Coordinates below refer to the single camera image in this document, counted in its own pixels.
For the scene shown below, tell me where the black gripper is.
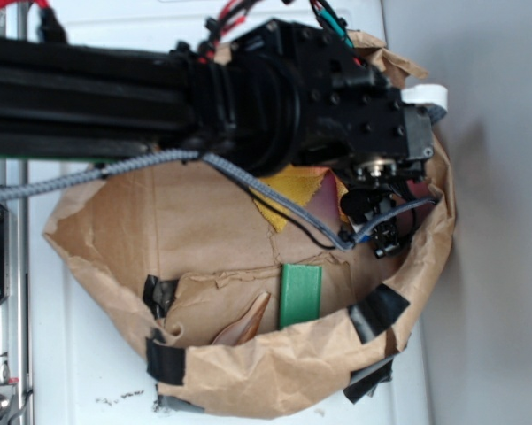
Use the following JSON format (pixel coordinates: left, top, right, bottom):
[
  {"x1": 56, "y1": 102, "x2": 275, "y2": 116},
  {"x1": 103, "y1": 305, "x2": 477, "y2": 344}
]
[{"x1": 229, "y1": 19, "x2": 434, "y2": 182}]

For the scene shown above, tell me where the yellow cloth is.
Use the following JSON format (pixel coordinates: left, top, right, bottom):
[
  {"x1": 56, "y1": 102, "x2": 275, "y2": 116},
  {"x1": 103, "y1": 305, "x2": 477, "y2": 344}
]
[{"x1": 250, "y1": 166, "x2": 350, "y2": 234}]

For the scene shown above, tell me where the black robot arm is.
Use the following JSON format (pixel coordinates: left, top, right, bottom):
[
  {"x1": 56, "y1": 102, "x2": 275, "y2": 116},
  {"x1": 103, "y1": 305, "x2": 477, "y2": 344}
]
[{"x1": 0, "y1": 19, "x2": 434, "y2": 184}]

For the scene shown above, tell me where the green rectangular block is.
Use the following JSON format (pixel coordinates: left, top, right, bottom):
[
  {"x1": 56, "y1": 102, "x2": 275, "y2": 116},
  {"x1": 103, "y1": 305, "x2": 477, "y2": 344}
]
[{"x1": 278, "y1": 264, "x2": 322, "y2": 329}]

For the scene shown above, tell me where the brown paper bag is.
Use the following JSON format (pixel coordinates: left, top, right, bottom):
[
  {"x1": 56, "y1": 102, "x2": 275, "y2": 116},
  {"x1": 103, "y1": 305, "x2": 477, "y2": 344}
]
[{"x1": 42, "y1": 26, "x2": 456, "y2": 420}]

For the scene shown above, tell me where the clear tape curl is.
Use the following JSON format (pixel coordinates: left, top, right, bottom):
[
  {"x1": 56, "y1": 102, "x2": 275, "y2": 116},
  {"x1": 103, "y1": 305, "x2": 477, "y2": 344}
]
[{"x1": 212, "y1": 292, "x2": 271, "y2": 346}]

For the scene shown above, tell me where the black tape piece inside bag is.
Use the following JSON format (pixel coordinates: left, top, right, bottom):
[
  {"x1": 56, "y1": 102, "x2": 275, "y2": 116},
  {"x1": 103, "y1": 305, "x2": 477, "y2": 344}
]
[{"x1": 143, "y1": 274, "x2": 179, "y2": 320}]

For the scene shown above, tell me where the black tape piece lower right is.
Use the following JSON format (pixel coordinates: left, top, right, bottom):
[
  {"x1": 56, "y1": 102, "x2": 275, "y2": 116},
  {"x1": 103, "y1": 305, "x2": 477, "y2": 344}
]
[{"x1": 343, "y1": 356, "x2": 394, "y2": 404}]

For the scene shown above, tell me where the black tape piece left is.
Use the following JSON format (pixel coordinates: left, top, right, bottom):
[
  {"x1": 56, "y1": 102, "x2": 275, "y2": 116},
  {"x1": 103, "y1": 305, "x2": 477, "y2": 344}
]
[{"x1": 146, "y1": 328, "x2": 186, "y2": 386}]

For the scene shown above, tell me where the grey braided cable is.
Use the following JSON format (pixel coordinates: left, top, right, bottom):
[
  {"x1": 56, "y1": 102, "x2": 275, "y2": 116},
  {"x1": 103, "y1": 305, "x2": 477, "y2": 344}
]
[{"x1": 0, "y1": 149, "x2": 439, "y2": 252}]

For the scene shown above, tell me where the aluminium rail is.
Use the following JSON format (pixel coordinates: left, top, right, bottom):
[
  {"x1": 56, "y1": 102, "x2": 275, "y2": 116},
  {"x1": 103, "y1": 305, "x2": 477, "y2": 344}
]
[{"x1": 0, "y1": 0, "x2": 35, "y2": 425}]

